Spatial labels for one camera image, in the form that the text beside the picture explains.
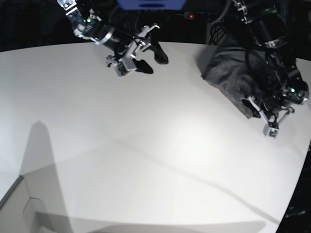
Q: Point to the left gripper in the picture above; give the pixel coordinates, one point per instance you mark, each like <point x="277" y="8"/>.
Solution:
<point x="272" y="118"/>

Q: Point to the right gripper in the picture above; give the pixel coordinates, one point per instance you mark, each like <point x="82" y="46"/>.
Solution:
<point x="124" y="60"/>

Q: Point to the grey t-shirt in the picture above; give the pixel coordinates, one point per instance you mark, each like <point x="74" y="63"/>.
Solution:
<point x="238" y="72"/>

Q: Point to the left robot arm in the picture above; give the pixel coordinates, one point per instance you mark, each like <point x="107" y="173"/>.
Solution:
<point x="265" y="32"/>

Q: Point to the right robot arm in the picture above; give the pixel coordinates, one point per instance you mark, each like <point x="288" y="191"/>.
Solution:
<point x="87" y="24"/>

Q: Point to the black power strip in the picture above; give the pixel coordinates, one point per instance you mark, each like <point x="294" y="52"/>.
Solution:
<point x="200" y="16"/>

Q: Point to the blue box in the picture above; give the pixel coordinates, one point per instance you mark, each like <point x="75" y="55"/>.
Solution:
<point x="151" y="4"/>

